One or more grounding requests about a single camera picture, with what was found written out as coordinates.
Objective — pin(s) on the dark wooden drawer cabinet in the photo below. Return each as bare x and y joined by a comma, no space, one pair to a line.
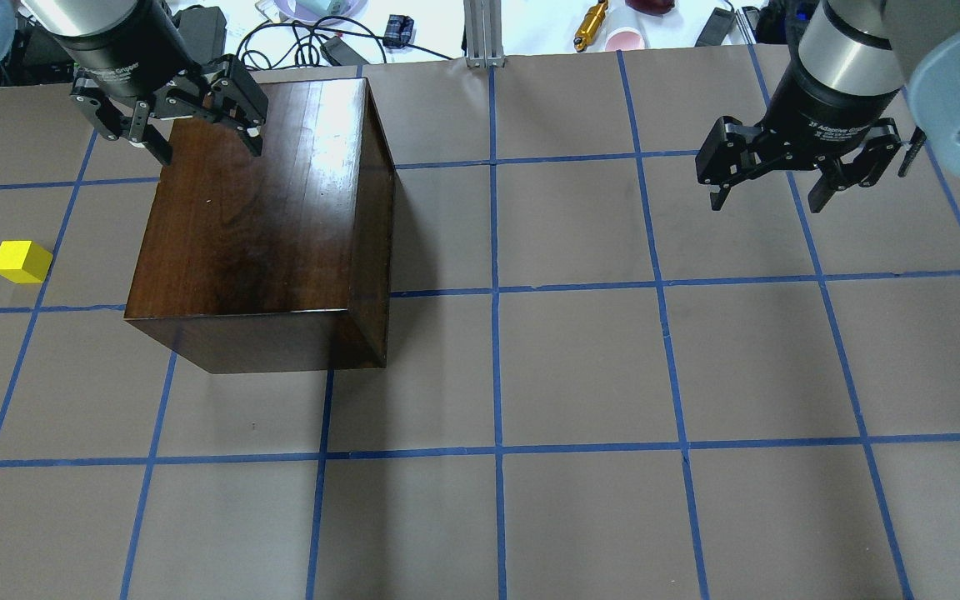
281,262

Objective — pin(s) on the black power adapter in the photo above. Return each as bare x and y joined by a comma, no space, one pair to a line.
204,31

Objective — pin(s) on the purple plate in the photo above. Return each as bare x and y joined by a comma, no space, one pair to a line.
312,11

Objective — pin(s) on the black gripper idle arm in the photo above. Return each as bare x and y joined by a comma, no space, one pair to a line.
823,107

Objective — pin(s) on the aluminium profile post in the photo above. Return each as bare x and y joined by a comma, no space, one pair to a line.
483,27

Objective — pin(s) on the small black connector box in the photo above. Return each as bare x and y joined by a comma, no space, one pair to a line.
399,31

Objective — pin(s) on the silver robot arm image-right top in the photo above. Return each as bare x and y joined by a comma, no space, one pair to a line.
850,63

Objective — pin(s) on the yellow cube block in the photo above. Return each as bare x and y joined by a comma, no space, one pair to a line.
24,262

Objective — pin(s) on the pink paper cup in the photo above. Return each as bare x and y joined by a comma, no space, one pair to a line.
625,38

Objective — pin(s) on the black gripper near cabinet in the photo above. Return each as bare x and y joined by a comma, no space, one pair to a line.
124,65

